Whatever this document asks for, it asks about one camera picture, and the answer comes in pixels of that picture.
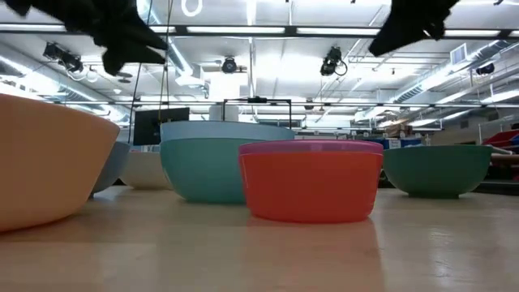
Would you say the teal plastic bowl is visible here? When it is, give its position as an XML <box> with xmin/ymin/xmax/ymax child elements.
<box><xmin>159</xmin><ymin>137</ymin><xmax>264</xmax><ymax>204</ymax></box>

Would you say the black stand frame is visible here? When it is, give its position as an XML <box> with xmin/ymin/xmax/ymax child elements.
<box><xmin>221</xmin><ymin>96</ymin><xmax>293</xmax><ymax>130</ymax></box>

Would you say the black ceiling camera with cable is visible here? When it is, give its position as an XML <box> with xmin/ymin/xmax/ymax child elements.
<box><xmin>320</xmin><ymin>46</ymin><xmax>349</xmax><ymax>77</ymax></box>

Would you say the pink plastic bowl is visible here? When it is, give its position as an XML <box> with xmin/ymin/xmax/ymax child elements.
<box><xmin>238</xmin><ymin>140</ymin><xmax>384</xmax><ymax>156</ymax></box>

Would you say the thin black ceiling rail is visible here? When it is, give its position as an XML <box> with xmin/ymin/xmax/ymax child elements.
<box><xmin>52</xmin><ymin>101</ymin><xmax>519</xmax><ymax>110</ymax></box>

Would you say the black overhead light rail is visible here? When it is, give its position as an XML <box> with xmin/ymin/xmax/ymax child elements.
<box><xmin>0</xmin><ymin>24</ymin><xmax>519</xmax><ymax>40</ymax></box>

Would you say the white ceiling air vent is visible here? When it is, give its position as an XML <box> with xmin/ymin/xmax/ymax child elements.
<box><xmin>449</xmin><ymin>42</ymin><xmax>468</xmax><ymax>65</ymax></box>

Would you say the light blue plastic bowl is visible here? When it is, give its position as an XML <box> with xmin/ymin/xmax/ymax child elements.
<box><xmin>160</xmin><ymin>120</ymin><xmax>296</xmax><ymax>143</ymax></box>

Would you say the white ring light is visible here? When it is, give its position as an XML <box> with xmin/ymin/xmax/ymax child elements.
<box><xmin>180</xmin><ymin>0</ymin><xmax>204</xmax><ymax>18</ymax></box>

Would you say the large peach plastic bowl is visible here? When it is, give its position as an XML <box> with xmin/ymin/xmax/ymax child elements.
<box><xmin>0</xmin><ymin>93</ymin><xmax>121</xmax><ymax>233</ymax></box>

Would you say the black rectangular equipment box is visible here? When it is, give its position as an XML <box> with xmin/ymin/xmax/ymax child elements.
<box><xmin>133</xmin><ymin>107</ymin><xmax>191</xmax><ymax>146</ymax></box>

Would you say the black dome ceiling camera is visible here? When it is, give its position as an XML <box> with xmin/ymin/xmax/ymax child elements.
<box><xmin>221</xmin><ymin>56</ymin><xmax>238</xmax><ymax>75</ymax></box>

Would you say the red plastic bowl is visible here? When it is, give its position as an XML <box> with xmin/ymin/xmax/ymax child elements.
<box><xmin>238</xmin><ymin>150</ymin><xmax>384</xmax><ymax>224</ymax></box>

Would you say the red storage bin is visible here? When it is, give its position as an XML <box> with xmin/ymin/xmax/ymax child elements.
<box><xmin>482</xmin><ymin>129</ymin><xmax>519</xmax><ymax>148</ymax></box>

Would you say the blue storage crate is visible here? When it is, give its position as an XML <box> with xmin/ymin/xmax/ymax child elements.
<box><xmin>367</xmin><ymin>137</ymin><xmax>422</xmax><ymax>150</ymax></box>

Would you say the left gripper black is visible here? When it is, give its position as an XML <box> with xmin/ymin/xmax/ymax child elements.
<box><xmin>3</xmin><ymin>0</ymin><xmax>169</xmax><ymax>76</ymax></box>

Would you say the white plastic bowl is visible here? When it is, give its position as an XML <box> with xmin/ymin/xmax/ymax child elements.
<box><xmin>119</xmin><ymin>150</ymin><xmax>174</xmax><ymax>191</ymax></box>

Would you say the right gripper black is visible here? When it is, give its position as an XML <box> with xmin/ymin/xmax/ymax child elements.
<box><xmin>367</xmin><ymin>0</ymin><xmax>461</xmax><ymax>57</ymax></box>

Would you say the dark green plastic bowl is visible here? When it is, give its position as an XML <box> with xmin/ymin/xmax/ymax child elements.
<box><xmin>382</xmin><ymin>144</ymin><xmax>494</xmax><ymax>200</ymax></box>

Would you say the black hanging cable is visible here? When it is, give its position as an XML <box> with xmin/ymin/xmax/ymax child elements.
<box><xmin>127</xmin><ymin>62</ymin><xmax>143</xmax><ymax>145</ymax></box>

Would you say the black ceiling projector device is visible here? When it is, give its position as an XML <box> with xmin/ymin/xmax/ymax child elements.
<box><xmin>42</xmin><ymin>41</ymin><xmax>84</xmax><ymax>74</ymax></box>

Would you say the grey plastic bowl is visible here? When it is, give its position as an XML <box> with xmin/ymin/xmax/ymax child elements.
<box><xmin>89</xmin><ymin>140</ymin><xmax>131</xmax><ymax>196</ymax></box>

